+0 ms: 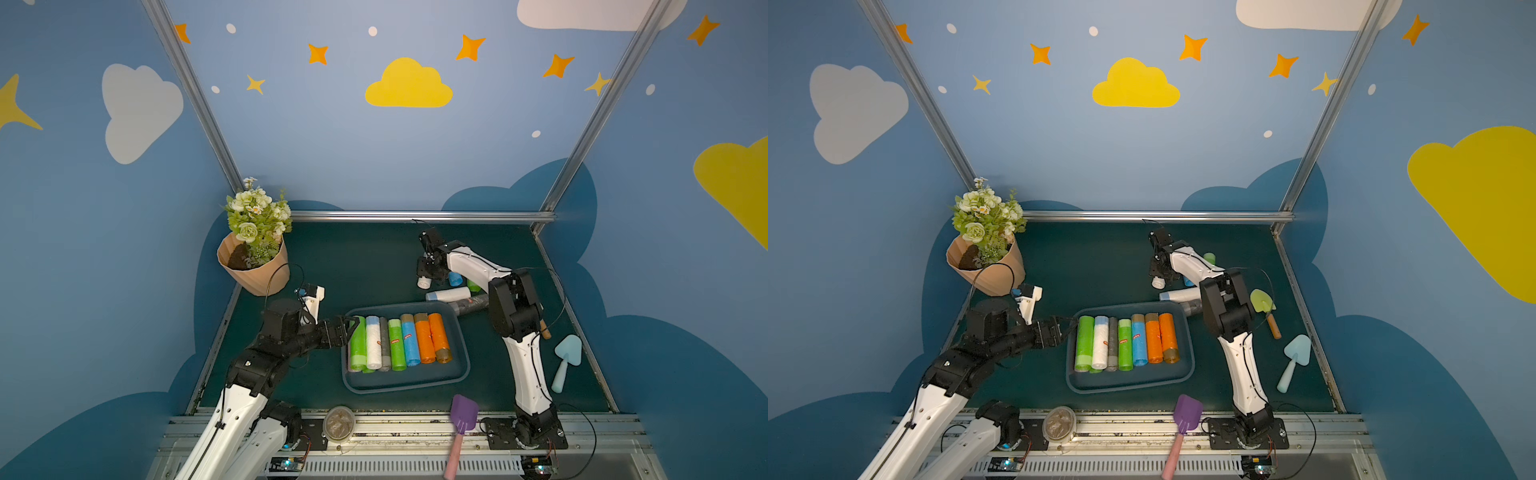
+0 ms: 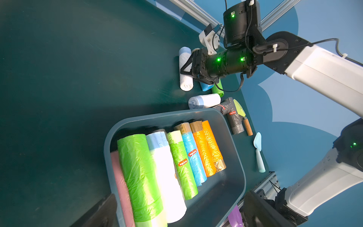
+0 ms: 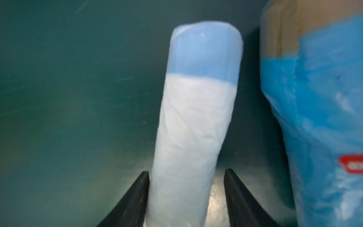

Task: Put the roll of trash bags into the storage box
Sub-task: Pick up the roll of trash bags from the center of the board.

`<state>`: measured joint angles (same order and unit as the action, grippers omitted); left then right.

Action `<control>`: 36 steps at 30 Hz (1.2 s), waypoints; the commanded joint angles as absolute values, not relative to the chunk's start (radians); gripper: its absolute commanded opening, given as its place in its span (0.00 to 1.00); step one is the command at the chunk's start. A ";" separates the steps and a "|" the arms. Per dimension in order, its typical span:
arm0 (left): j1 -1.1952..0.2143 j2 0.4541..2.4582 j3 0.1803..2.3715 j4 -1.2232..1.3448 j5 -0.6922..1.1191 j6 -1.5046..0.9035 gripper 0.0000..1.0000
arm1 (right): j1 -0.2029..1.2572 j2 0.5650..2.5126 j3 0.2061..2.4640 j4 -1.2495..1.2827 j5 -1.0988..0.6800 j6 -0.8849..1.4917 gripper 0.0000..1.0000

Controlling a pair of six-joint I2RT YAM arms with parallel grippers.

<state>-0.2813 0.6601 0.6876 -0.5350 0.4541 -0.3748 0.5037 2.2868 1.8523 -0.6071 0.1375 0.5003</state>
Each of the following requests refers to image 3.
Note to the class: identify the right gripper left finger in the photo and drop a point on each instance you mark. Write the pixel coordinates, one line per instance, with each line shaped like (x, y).
(130, 210)

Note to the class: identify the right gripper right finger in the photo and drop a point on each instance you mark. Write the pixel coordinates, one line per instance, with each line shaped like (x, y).
(243, 209)

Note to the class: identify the white trash bag roll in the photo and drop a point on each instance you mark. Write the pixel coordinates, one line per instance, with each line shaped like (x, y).
(200, 88)

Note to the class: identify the blue trash bag roll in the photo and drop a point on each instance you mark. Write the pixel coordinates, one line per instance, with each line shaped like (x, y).
(312, 76)

